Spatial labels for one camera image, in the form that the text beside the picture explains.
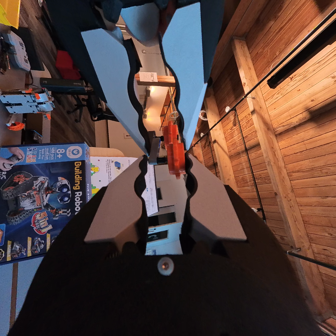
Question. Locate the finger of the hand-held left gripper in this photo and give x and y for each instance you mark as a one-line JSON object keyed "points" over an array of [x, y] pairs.
{"points": [[110, 73], [189, 65]]}

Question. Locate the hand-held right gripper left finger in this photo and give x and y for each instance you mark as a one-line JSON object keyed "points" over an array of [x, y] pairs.
{"points": [[118, 210]]}

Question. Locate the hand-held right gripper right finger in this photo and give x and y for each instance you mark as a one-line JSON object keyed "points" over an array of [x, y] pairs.
{"points": [[215, 212]]}

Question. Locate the grey beam with orange gears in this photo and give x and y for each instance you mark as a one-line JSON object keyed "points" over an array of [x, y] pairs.
{"points": [[175, 157]]}

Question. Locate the pale grey desk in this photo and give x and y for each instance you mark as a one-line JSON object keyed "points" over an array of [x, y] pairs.
{"points": [[15, 288]]}

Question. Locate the white paper notice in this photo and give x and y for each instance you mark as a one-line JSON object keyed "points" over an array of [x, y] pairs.
{"points": [[148, 76]]}

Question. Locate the black office chair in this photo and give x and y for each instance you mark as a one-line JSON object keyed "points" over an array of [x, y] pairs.
{"points": [[91, 107]]}

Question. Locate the white instruction sheet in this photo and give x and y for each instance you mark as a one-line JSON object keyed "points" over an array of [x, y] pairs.
{"points": [[110, 168]]}

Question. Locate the red bag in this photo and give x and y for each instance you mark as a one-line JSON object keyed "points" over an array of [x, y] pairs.
{"points": [[67, 64]]}

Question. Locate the white phone booth unit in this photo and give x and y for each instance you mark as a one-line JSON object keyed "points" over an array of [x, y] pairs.
{"points": [[170, 225]]}

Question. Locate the black labelled bar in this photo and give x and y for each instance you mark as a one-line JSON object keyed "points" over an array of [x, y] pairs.
{"points": [[63, 85]]}

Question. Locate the black mat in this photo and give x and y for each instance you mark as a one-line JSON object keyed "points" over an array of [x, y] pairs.
{"points": [[35, 52]]}

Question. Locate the grey parts tray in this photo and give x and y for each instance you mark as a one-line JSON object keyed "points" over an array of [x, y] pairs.
{"points": [[15, 52]]}

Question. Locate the dark blue robot kit box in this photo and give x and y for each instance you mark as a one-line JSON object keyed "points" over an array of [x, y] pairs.
{"points": [[39, 189]]}

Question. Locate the grey toy robot chassis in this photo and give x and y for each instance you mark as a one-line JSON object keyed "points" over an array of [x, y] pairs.
{"points": [[23, 102]]}

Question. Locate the small orange toy gear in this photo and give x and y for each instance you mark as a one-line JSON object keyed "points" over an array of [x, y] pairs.
{"points": [[15, 126]]}

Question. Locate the black track light bar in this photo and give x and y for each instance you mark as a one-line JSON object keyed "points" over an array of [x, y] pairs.
{"points": [[301, 63]]}

